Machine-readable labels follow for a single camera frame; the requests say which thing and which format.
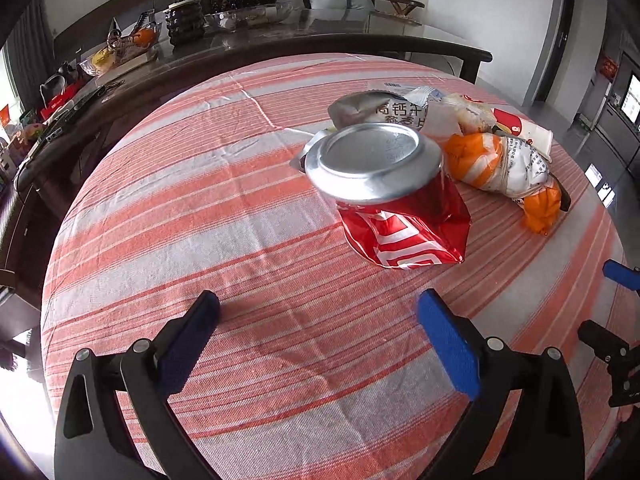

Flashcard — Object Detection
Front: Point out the dark wooden coffee table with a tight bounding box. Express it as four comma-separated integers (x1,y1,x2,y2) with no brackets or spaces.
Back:
15,7,493,191

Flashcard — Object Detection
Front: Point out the dark green packet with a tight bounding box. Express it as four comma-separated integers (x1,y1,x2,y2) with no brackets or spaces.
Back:
550,175,572,212

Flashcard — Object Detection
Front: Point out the red white carton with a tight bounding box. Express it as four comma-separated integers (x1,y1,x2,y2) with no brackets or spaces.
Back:
460,94,553,161

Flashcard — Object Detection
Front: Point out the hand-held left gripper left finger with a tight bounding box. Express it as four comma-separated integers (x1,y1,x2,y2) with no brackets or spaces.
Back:
54,290,222,480

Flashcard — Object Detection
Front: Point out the silver snack packet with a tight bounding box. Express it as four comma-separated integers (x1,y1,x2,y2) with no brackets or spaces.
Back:
327,90,431,133

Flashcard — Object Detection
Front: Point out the crushed red drink can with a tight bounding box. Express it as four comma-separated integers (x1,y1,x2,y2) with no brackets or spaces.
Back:
300,122,472,271

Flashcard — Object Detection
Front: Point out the black phone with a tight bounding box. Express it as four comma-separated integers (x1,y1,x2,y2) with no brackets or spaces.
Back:
65,85,108,113

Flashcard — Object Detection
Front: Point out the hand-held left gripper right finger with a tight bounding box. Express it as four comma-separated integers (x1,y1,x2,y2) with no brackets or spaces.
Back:
416,289,586,480

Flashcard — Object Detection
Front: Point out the orange white striped tablecloth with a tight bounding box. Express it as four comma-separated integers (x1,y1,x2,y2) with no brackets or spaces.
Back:
40,52,640,480

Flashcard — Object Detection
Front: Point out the glass bowl of dark fruit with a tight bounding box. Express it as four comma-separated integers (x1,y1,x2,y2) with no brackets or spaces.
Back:
204,0,293,33

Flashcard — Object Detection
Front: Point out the dark ribbed vase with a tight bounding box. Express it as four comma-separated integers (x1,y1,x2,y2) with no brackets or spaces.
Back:
165,0,206,47

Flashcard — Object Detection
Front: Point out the red box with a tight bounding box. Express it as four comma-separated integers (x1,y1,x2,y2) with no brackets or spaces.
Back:
40,82,83,111

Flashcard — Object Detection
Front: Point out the dark phone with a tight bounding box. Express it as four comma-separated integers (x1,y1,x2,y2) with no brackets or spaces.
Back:
42,112,76,142

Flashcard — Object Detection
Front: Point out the orange white snack packet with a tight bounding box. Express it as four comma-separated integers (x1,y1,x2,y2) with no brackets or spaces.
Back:
442,131,563,236

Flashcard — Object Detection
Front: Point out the glass bowl with orange fruit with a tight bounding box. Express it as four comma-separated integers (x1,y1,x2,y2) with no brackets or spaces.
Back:
77,25,161,77

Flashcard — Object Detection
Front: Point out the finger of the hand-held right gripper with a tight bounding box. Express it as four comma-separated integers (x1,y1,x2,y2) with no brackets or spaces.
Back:
602,259,640,293
577,320,640,408

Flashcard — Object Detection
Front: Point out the blue white wrapper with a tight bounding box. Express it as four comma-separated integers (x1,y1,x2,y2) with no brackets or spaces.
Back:
382,81,443,106

